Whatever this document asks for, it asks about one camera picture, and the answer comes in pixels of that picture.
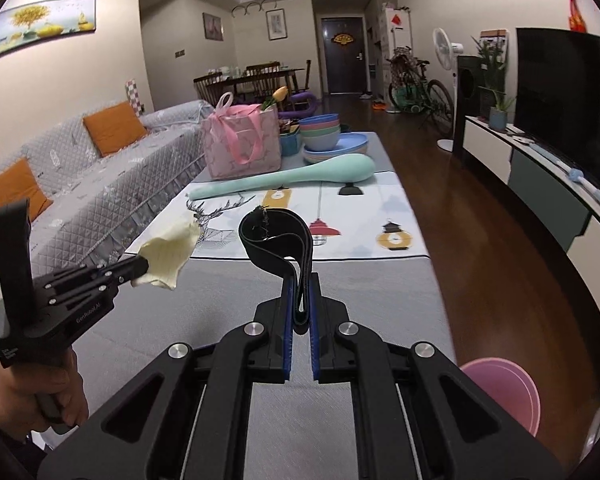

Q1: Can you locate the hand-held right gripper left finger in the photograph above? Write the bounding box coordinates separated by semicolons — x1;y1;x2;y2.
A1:
37;280;296;480

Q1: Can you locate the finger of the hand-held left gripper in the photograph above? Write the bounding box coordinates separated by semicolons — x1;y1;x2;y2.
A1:
50;272;148;307
42;256;150;291

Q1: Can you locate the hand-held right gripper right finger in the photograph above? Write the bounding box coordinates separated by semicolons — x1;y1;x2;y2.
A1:
307;272;571;480

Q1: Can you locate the cream cloth bag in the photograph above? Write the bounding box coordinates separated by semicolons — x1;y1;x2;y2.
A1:
130;220;201;291

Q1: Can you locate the black elastic band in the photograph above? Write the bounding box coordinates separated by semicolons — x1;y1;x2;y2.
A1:
238;210;315;331

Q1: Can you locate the pink waste bin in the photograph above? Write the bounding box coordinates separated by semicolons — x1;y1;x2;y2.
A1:
460;357;541;438

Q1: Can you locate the person's left forearm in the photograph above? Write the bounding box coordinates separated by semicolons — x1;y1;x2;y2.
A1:
0;412;46;480

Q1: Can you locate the person's left hand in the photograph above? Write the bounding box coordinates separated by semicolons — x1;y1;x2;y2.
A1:
0;350;88;441

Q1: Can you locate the grey quilted sofa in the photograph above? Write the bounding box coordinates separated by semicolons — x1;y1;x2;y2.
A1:
0;99;216;356

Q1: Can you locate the grey tablecloth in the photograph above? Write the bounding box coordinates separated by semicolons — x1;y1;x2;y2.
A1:
55;132;461;480

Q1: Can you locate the orange cushion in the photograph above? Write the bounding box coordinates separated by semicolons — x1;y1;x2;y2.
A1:
82;101;148;157
0;157;53;248

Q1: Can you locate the white printed table cloth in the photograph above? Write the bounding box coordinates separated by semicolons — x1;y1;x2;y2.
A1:
186;180;432;263

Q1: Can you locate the mint green massage stick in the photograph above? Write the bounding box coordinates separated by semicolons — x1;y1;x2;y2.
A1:
187;153;376;201

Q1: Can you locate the checkered cushion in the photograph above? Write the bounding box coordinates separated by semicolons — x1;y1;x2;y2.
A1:
125;79;145;116

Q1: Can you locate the pink tote bag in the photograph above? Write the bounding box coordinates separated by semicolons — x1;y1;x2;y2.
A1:
201;92;283;181

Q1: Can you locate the teal box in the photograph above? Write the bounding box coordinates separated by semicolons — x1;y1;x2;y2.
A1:
279;127;302;157

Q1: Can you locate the stack of pastel plates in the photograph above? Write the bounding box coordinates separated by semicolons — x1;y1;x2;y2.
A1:
302;132;370;165

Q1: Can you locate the stack of pastel bowls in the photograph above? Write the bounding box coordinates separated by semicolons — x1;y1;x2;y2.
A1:
298;114;342;152

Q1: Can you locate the purple curved tube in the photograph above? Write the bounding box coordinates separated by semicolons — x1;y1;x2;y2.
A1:
286;91;317;117

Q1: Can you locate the yellow artificial tulip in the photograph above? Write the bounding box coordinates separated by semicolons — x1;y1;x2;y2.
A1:
262;86;288;111

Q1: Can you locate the wide landscape painting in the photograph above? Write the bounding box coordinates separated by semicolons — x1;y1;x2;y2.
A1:
0;0;98;65

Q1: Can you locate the dark dining table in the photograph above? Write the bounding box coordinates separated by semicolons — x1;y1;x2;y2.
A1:
194;66;306;103

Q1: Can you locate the dark brown door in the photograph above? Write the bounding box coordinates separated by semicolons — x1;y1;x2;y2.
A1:
321;17;367;95

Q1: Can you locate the white and grey TV cabinet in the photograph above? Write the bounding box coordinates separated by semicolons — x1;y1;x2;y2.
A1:
462;115;600;321

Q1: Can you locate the bicycle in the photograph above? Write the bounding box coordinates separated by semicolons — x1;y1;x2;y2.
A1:
387;46;455;123

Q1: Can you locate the aloe in blue pot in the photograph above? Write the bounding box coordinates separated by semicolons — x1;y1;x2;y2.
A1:
480;87;517;133

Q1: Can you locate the light blue pole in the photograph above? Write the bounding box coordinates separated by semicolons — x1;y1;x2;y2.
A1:
527;142;600;201

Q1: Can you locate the white storage cabinet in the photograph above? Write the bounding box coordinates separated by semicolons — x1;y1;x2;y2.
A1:
381;2;413;61

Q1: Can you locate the white standing fan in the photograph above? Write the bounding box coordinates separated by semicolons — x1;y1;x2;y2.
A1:
432;27;465;152

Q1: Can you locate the tall green leafy plant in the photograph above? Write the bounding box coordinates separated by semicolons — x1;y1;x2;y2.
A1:
471;35;508;91

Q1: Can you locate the black flat television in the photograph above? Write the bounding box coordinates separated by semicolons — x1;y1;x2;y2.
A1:
516;27;600;201

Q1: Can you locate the pink framed wall picture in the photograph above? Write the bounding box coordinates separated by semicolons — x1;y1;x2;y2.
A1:
203;12;224;42

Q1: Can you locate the pale framed wall picture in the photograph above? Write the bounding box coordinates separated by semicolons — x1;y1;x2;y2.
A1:
266;8;286;41

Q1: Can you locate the curved wall lamp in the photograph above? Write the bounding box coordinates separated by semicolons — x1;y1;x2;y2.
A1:
231;2;281;17

